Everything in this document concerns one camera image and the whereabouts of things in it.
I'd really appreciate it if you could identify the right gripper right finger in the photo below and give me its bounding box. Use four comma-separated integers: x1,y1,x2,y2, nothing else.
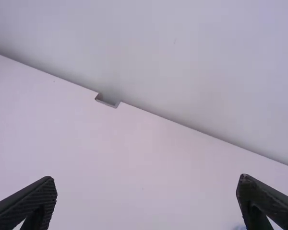
235,173,288,230

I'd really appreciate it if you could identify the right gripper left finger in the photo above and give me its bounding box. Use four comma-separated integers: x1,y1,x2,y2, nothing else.
0,176,59,230

